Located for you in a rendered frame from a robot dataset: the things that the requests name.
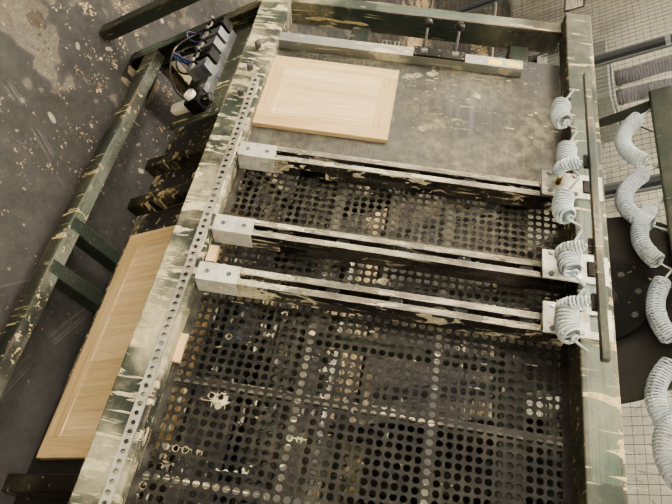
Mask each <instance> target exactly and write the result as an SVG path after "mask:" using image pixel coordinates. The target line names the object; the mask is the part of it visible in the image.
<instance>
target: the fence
mask: <svg viewBox="0 0 672 504"><path fill-rule="evenodd" d="M279 48H285V49H293V50H302V51H310V52H318V53H326V54H334V55H342V56H351V57H359V58H367V59H375V60H383V61H391V62H399V63H408V64H416V65H424V66H432V67H440V68H448V69H456V70H465V71H473V72H481V73H489V74H497V75H505V76H513V77H520V76H521V73H522V70H523V61H520V60H511V59H503V58H495V57H486V56H478V55H470V54H466V57H465V62H461V61H452V60H444V59H436V58H428V57H420V56H413V52H414V48H412V47H403V46H395V45H387V44H379V43H370V42H362V41H354V40H345V39H337V38H329V37H321V36H312V35H304V34H296V33H287V32H281V34H280V37H279ZM489 59H497V60H502V65H497V64H489V63H488V61H489ZM507 61H513V62H520V67H513V66H507Z"/></svg>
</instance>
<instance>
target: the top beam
mask: <svg viewBox="0 0 672 504"><path fill-rule="evenodd" d="M559 59H560V89H561V97H564V98H566V97H567V96H568V95H569V94H570V92H571V91H572V90H573V89H574V88H575V89H576V90H575V91H574V92H573V94H572V95H571V96H570V97H569V98H568V100H569V101H570V103H571V110H570V114H571V116H572V122H571V124H570V125H572V126H574V127H576V128H578V130H577V131H578V133H577V134H576V136H575V138H574V139H573V141H572V142H574V143H575V144H576V147H577V149H578V151H577V157H579V161H580V160H582V161H583V155H588V154H587V138H586V122H585V106H584V90H583V74H584V72H590V75H591V89H592V103H593V116H594V130H595V144H596V158H597V172H598V177H599V178H602V190H603V203H601V202H600V213H601V227H602V241H603V255H604V258H608V269H609V282H610V287H606V297H607V310H610V311H612V321H613V334H614V343H610V352H611V360H610V361H609V363H605V362H600V348H599V341H594V340H589V339H582V338H579V339H578V340H577V341H578V342H579V343H580V344H582V345H583V346H584V347H585V348H586V349H588V350H589V353H586V352H585V351H584V350H583V349H582V348H580V347H579V346H578V345H577V344H575V343H573V344H569V362H570V392H571V423H572V453H573V483H574V504H629V502H628V489H627V476H626V463H625V450H624V438H623V425H622V412H621V399H620V386H619V374H618V361H617V348H616V335H615V322H614V310H613V297H612V284H611V271H610V258H609V246H608V233H607V220H606V207H605V194H604V182H603V169H602V156H601V143H600V130H599V118H598V105H597V92H596V79H595V66H594V54H593V41H592V28H591V17H590V16H588V15H580V14H571V13H566V14H565V16H564V19H563V22H562V35H561V38H560V41H559ZM575 131H576V130H575V129H573V128H571V127H569V126H568V127H567V128H564V129H562V141H564V140H569V141H570V139H571V137H572V136H573V134H574V133H575ZM574 209H575V210H576V212H577V213H576V217H575V218H574V220H573V221H575V222H576V223H578V224H580V225H581V226H583V228H580V227H578V226H576V225H575V224H573V223H571V222H570V223H569V224H565V241H566V242H567V241H572V240H574V239H575V237H576V236H577V234H578V233H579V231H580V230H581V229H582V230H583V232H582V234H581V235H580V237H579V238H578V240H580V242H581V241H582V240H583V241H584V245H585V244H587V246H588V241H587V240H588V238H593V235H592V219H591V203H590V201H585V200H579V199H575V201H574ZM578 240H577V242H578ZM583 288H585V289H586V291H585V292H584V293H583V294H582V295H583V299H584V296H585V295H586V297H587V301H588V300H590V301H591V293H594V294H596V286H594V285H588V284H586V286H585V287H584V286H583V285H582V284H581V283H575V282H568V281H567V296H568V297H569V296H574V295H575V296H577V295H578V294H579V293H580V292H581V291H582V289H583Z"/></svg>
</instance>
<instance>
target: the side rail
mask: <svg viewBox="0 0 672 504"><path fill-rule="evenodd" d="M291 3H292V8H293V11H292V22H293V23H297V24H305V25H313V26H322V27H330V28H338V29H347V30H352V29H353V27H363V28H370V29H371V32H372V33H380V34H389V35H397V36H405V37H414V38H422V39H425V33H426V27H425V26H424V24H423V22H424V20H425V19H426V18H428V17H430V18H432V19H433V26H432V27H430V28H429V31H428V38H427V39H431V40H439V41H447V42H456V40H457V34H458V31H457V30H456V29H455V24H456V23H457V22H458V21H462V22H464V24H465V29H464V30H463V31H461V32H460V38H459V43H464V44H472V45H481V46H489V47H498V48H506V49H508V47H509V46H510V45H514V46H523V47H527V48H528V51H531V52H540V53H548V54H554V53H555V50H556V47H557V45H558V42H559V41H558V39H559V36H560V34H561V33H562V31H561V23H552V22H544V21H535V20H526V19H518V18H509V17H500V16H492V15H483V14H474V13H466V12H457V11H448V10H440V9H431V8H422V7H414V6H405V5H397V4H388V3H379V2H371V1H362V0H292V1H291Z"/></svg>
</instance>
